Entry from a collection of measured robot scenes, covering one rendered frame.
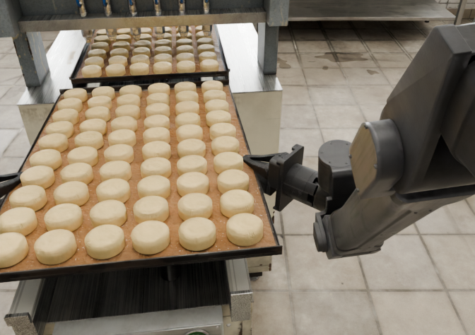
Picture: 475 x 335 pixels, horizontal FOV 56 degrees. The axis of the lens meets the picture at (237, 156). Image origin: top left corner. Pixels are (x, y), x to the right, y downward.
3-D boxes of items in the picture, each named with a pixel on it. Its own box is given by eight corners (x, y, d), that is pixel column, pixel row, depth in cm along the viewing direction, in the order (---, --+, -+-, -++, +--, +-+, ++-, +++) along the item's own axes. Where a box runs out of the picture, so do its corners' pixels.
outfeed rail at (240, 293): (186, -20, 227) (186, -34, 223) (193, -20, 227) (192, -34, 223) (230, 326, 63) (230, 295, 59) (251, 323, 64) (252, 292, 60)
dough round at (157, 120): (157, 121, 92) (156, 112, 91) (174, 127, 89) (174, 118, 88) (139, 129, 89) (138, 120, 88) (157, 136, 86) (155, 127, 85)
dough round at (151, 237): (125, 249, 59) (123, 238, 58) (145, 227, 63) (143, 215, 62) (157, 259, 57) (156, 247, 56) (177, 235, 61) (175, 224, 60)
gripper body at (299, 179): (295, 141, 74) (335, 156, 70) (289, 190, 80) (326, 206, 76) (273, 157, 70) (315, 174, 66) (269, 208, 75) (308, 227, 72)
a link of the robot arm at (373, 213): (382, 189, 26) (577, 162, 25) (360, 98, 27) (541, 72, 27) (312, 263, 66) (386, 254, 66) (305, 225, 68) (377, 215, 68)
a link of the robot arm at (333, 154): (318, 257, 64) (379, 249, 64) (319, 206, 56) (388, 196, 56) (302, 196, 73) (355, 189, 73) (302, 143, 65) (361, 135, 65)
